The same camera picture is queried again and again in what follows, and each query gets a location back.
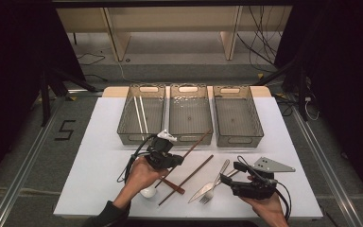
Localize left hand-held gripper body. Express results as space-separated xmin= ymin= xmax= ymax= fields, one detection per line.
xmin=146 ymin=129 xmax=178 ymax=170

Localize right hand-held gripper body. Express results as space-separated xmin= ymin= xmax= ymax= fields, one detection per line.
xmin=230 ymin=156 xmax=297 ymax=201

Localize metal fork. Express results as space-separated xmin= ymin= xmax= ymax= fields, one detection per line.
xmin=199 ymin=159 xmax=231 ymax=205

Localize metal table knife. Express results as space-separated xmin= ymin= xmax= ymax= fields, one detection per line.
xmin=187 ymin=169 xmax=240 ymax=204

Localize smoky clear plastic bin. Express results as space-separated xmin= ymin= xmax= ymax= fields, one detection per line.
xmin=168 ymin=83 xmax=215 ymax=147
xmin=212 ymin=84 xmax=265 ymax=148
xmin=116 ymin=83 xmax=166 ymax=147

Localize white ceramic spoon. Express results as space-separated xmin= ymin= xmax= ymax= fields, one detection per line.
xmin=140 ymin=185 xmax=158 ymax=199

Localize metal chopsticks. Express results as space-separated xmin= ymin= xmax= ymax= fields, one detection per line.
xmin=139 ymin=96 xmax=150 ymax=135

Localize white chopstick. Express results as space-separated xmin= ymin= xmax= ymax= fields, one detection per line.
xmin=133 ymin=96 xmax=145 ymax=140

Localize person's right hand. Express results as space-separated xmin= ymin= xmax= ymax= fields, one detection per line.
xmin=239 ymin=192 xmax=290 ymax=227

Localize person's left hand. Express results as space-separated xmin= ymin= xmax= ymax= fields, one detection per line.
xmin=119 ymin=156 xmax=170 ymax=203

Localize black metal stand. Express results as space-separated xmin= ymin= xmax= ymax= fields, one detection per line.
xmin=253 ymin=56 xmax=308 ymax=122
xmin=39 ymin=67 xmax=98 ymax=127

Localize black curtain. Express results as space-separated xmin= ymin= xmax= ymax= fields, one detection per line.
xmin=0 ymin=0 xmax=86 ymax=193
xmin=275 ymin=0 xmax=363 ymax=209

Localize beige wooden bench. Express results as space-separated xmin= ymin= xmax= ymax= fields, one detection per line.
xmin=56 ymin=5 xmax=294 ymax=62

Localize left hand-held gripper cable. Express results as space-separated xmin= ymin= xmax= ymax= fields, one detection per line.
xmin=116 ymin=133 xmax=159 ymax=183

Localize hand-held gripper cable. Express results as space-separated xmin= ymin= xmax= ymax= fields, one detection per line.
xmin=236 ymin=155 xmax=293 ymax=221
xmin=116 ymin=133 xmax=159 ymax=183

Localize right hand-held gripper cable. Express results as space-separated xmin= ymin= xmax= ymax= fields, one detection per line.
xmin=236 ymin=155 xmax=293 ymax=221

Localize aluminium floor rail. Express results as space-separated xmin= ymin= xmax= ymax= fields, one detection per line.
xmin=291 ymin=107 xmax=363 ymax=227
xmin=0 ymin=89 xmax=103 ymax=227

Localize white floor cable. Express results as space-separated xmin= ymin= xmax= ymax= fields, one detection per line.
xmin=116 ymin=60 xmax=140 ymax=83

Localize white plug with cable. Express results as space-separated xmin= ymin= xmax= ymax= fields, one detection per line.
xmin=303 ymin=96 xmax=320 ymax=121

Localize black floor cable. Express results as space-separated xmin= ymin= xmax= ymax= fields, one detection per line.
xmin=76 ymin=52 xmax=108 ymax=83

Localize bundle of black cables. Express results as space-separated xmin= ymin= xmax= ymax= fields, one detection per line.
xmin=235 ymin=6 xmax=285 ymax=67

